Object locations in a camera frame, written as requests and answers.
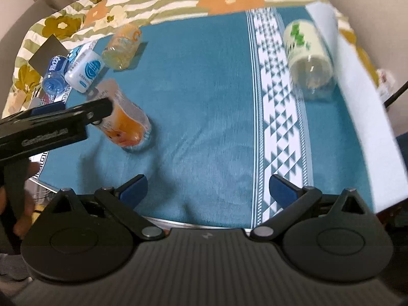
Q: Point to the black rod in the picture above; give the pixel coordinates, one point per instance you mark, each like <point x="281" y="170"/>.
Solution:
<point x="397" y="94"/>

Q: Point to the dark grey card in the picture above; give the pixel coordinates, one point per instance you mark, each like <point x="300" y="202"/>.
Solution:
<point x="47" y="54"/>

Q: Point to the person's left hand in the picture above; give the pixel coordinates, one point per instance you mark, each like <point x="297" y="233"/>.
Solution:
<point x="27" y="212"/>

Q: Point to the teal patterned cloth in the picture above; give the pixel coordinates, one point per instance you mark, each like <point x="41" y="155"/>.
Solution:
<point x="204" y="102"/>

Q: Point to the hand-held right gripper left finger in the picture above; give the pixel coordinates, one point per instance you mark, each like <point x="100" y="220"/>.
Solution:
<point x="135" y="186"/>

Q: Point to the blue water bottle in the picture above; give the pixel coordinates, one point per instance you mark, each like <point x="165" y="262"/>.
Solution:
<point x="54" y="78"/>

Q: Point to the pale blue towel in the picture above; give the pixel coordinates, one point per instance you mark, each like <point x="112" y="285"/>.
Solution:
<point x="357" y="102"/>

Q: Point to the printed packet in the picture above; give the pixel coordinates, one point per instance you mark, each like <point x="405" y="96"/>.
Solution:
<point x="385" y="81"/>

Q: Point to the dark blue object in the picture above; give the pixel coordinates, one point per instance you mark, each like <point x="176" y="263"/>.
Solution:
<point x="47" y="108"/>

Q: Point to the yellow drink bottle orange label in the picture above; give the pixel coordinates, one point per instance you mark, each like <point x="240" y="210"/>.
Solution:
<point x="122" y="49"/>

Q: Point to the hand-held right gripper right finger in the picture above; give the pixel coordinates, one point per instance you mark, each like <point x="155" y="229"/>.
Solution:
<point x="282" y="186"/>

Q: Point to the clear bottle green white label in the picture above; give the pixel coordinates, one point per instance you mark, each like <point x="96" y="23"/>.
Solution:
<point x="306" y="54"/>

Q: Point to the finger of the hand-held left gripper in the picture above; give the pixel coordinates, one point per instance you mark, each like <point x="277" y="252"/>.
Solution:
<point x="101" y="110"/>

